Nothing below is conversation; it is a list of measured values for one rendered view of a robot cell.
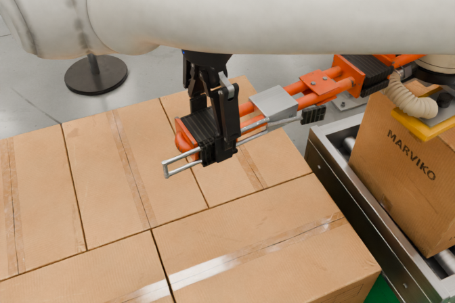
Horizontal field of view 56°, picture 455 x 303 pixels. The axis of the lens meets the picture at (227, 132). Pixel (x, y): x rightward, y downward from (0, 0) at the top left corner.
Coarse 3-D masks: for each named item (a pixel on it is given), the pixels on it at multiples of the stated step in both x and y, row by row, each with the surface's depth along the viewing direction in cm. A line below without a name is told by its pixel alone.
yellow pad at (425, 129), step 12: (420, 96) 96; (432, 96) 95; (444, 96) 91; (396, 108) 93; (444, 108) 92; (408, 120) 91; (420, 120) 90; (432, 120) 90; (444, 120) 90; (420, 132) 88; (432, 132) 88
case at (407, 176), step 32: (384, 96) 122; (416, 96) 118; (384, 128) 126; (352, 160) 148; (384, 160) 131; (416, 160) 118; (448, 160) 107; (384, 192) 136; (416, 192) 122; (448, 192) 110; (416, 224) 126; (448, 224) 114
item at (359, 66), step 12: (336, 60) 84; (348, 60) 84; (360, 60) 84; (372, 60) 84; (384, 60) 83; (348, 72) 82; (360, 72) 80; (372, 72) 82; (384, 72) 81; (360, 84) 81; (372, 84) 83; (384, 84) 84
